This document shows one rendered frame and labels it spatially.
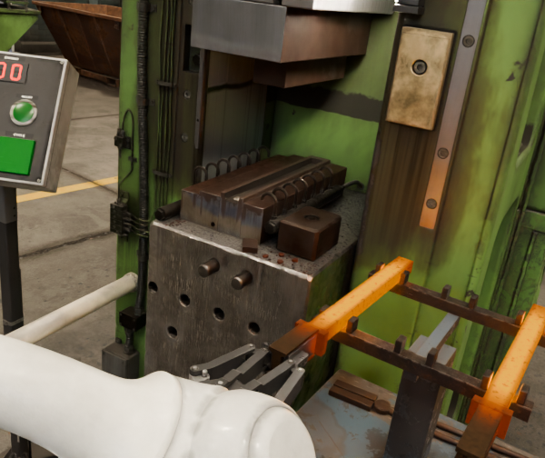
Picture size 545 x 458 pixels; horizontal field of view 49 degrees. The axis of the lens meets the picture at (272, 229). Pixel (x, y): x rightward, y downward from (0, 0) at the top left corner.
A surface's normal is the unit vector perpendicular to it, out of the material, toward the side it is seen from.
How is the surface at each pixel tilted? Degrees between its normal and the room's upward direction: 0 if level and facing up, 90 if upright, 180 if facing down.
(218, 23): 90
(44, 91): 60
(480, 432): 0
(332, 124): 90
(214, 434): 32
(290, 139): 90
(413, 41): 90
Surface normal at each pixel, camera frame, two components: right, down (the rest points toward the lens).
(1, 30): 0.69, 0.35
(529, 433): 0.11, -0.92
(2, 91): -0.01, -0.14
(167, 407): -0.10, -0.77
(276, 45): -0.49, 0.28
